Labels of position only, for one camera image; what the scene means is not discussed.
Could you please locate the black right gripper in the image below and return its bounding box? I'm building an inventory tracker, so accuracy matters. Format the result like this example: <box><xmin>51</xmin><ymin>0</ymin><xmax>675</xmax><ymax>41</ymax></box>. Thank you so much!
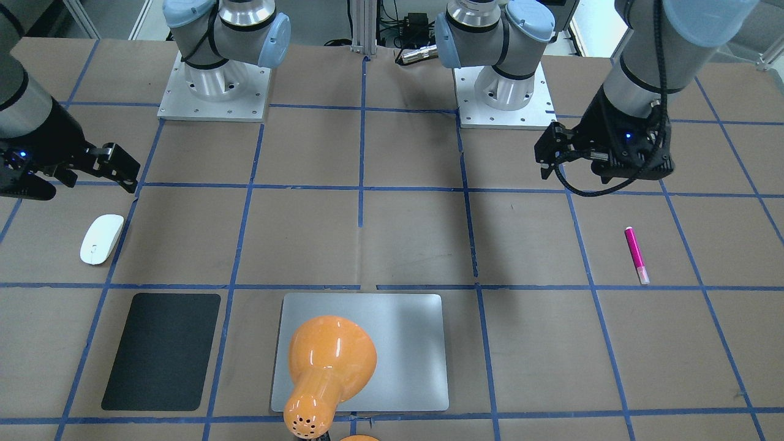
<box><xmin>2</xmin><ymin>101</ymin><xmax>140</xmax><ymax>194</ymax></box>

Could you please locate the aluminium frame post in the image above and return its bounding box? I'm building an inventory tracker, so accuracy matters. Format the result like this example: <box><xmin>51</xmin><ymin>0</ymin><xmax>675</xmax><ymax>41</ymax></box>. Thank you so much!
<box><xmin>347</xmin><ymin>0</ymin><xmax>380</xmax><ymax>59</ymax></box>

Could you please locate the pink highlighter pen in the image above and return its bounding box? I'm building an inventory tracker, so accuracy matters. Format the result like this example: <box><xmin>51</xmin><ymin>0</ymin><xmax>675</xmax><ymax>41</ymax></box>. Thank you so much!
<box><xmin>624</xmin><ymin>226</ymin><xmax>650</xmax><ymax>285</ymax></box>

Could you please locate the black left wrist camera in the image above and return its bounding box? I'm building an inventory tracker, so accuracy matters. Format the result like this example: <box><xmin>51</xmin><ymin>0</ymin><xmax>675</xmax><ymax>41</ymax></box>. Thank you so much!
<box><xmin>591</xmin><ymin>156</ymin><xmax>675</xmax><ymax>184</ymax></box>

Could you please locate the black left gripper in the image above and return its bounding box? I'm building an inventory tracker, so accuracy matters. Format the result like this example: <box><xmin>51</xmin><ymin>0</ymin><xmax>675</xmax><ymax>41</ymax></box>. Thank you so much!
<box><xmin>534</xmin><ymin>92</ymin><xmax>675</xmax><ymax>183</ymax></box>

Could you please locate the orange desk lamp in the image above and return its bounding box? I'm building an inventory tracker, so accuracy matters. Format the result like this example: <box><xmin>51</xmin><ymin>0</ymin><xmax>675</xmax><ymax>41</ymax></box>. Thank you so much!
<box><xmin>283</xmin><ymin>315</ymin><xmax>377</xmax><ymax>440</ymax></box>

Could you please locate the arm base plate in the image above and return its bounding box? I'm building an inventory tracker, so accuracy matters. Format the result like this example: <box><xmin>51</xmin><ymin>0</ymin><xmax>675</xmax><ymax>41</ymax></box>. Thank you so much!
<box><xmin>157</xmin><ymin>53</ymin><xmax>272</xmax><ymax>123</ymax></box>
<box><xmin>453</xmin><ymin>64</ymin><xmax>557</xmax><ymax>129</ymax></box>

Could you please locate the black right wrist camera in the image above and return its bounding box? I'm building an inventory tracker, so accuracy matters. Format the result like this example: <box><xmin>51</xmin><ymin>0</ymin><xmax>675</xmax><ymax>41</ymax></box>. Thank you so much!
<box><xmin>1</xmin><ymin>167</ymin><xmax>56</xmax><ymax>201</ymax></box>

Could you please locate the silver laptop notebook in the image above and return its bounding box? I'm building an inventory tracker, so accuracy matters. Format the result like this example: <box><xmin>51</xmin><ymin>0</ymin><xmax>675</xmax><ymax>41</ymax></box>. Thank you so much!
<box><xmin>271</xmin><ymin>292</ymin><xmax>449</xmax><ymax>412</ymax></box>

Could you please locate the white computer mouse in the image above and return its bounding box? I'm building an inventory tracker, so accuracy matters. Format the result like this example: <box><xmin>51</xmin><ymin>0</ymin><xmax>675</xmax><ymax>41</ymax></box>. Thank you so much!
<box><xmin>80</xmin><ymin>213</ymin><xmax>125</xmax><ymax>265</ymax></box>

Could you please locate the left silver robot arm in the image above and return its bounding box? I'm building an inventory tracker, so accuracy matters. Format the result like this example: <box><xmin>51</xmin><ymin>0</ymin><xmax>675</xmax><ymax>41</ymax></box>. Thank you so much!
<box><xmin>434</xmin><ymin>1</ymin><xmax>756</xmax><ymax>195</ymax></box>

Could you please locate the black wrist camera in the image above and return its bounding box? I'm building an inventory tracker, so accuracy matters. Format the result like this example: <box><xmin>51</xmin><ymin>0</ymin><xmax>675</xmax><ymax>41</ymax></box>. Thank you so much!
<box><xmin>591</xmin><ymin>156</ymin><xmax>675</xmax><ymax>184</ymax></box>
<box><xmin>1</xmin><ymin>167</ymin><xmax>56</xmax><ymax>201</ymax></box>

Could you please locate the black mousepad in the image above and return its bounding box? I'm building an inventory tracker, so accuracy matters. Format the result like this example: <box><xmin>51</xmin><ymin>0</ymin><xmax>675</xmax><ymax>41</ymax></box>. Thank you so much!
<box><xmin>101</xmin><ymin>292</ymin><xmax>221</xmax><ymax>412</ymax></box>

